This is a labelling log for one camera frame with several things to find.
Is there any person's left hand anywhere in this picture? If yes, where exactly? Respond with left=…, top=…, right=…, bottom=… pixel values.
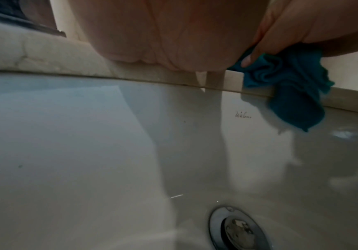
left=67, top=0, right=272, bottom=72

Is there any person's right hand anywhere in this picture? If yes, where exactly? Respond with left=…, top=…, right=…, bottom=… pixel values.
left=242, top=0, right=358, bottom=68

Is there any teal cleaning cloth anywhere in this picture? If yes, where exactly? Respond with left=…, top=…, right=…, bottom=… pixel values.
left=228, top=46, right=335, bottom=133

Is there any white ceramic sink basin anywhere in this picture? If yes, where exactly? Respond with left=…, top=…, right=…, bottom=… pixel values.
left=0, top=70, right=358, bottom=250

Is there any chrome sink drain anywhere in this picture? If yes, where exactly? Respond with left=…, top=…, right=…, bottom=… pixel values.
left=208, top=206, right=266, bottom=250

